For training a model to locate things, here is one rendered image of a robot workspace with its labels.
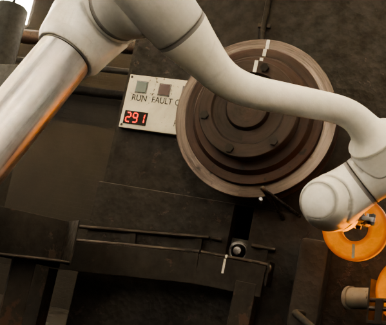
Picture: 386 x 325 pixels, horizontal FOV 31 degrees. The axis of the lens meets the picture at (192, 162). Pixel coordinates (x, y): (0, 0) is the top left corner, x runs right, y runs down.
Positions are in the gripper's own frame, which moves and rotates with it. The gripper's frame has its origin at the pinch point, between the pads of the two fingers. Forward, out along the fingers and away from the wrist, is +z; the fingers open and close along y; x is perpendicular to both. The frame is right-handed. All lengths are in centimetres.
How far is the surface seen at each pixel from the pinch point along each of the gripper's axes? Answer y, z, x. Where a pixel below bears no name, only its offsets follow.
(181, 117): -58, 13, 23
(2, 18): -469, 398, 182
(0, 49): -464, 400, 148
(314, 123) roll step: -18.2, 15.3, 26.0
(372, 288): 5.1, 7.8, -15.1
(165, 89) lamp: -71, 25, 34
